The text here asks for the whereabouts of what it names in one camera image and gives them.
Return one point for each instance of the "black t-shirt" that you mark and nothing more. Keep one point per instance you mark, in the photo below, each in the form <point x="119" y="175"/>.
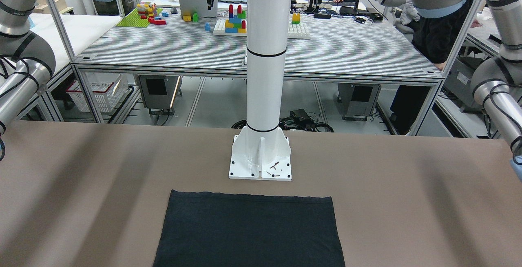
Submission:
<point x="206" y="229"/>

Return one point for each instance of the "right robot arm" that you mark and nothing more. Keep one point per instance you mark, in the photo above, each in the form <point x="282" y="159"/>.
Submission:
<point x="33" y="57"/>

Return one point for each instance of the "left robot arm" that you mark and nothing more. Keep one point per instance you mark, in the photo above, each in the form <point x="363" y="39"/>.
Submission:
<point x="494" y="78"/>

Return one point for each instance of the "colourful block tower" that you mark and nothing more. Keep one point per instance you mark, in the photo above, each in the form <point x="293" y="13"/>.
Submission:
<point x="237" y="20"/>

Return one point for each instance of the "white plastic basket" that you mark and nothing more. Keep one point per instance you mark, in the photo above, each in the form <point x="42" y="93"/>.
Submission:
<point x="106" y="94"/>

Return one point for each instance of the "green lego baseplate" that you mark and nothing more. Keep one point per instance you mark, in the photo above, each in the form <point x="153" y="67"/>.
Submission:
<point x="134" y="20"/>

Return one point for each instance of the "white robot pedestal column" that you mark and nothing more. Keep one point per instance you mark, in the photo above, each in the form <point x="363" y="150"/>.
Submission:
<point x="261" y="151"/>

